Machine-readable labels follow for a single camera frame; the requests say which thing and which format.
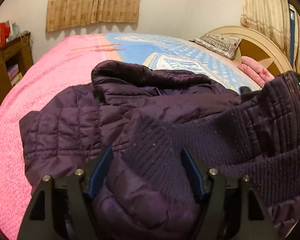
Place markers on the dark wooden desk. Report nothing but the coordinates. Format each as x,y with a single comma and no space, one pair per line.
17,52

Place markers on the cream wooden bed headboard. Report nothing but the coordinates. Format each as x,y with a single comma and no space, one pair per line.
258,47

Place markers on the beige floral window curtain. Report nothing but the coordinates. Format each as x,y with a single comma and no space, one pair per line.
62,14

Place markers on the dark purple quilted jacket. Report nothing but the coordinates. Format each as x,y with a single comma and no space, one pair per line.
147,117

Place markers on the grey patterned pillow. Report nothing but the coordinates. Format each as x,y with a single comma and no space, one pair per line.
224,45

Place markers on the red gift box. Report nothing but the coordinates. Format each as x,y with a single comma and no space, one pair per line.
4,33

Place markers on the beige curtain behind headboard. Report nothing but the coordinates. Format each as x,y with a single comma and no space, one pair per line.
277,20

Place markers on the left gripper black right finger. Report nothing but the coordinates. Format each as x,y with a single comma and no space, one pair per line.
229,208

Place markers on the folded pink floral quilt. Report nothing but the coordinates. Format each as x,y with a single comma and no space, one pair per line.
255,71

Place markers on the pink and blue bed blanket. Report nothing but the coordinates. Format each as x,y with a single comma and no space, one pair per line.
70,63

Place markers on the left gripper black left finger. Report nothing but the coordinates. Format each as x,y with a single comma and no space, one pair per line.
63,208

